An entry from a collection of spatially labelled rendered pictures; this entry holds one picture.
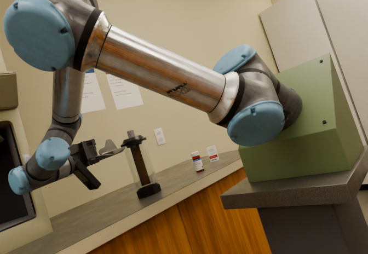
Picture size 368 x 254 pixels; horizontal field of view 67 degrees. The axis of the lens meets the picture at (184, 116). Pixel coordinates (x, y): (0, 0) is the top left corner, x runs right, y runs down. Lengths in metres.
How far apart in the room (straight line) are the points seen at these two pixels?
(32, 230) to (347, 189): 0.97
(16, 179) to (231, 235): 0.85
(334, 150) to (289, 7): 2.77
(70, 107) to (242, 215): 0.89
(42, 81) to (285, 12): 2.59
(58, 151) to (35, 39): 0.35
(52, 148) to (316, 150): 0.65
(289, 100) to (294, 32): 2.62
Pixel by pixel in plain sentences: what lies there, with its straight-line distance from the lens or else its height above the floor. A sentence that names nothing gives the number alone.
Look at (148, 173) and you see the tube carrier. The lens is 1.12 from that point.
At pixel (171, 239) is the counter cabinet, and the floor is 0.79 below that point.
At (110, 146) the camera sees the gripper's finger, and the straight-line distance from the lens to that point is 1.00.
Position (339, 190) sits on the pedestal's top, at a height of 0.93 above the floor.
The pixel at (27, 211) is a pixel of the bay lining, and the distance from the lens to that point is 1.28.
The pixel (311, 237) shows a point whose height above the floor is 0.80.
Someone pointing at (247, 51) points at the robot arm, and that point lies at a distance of 0.67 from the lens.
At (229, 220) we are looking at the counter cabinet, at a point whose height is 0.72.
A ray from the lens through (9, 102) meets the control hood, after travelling 1.15.
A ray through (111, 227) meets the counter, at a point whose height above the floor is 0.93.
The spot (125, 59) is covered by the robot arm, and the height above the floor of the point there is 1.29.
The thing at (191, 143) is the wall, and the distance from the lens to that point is 2.10.
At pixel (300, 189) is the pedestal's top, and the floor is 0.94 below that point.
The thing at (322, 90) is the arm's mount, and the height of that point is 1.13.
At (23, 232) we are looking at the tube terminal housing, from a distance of 1.15.
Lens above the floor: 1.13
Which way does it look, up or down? 3 degrees up
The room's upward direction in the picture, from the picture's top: 18 degrees counter-clockwise
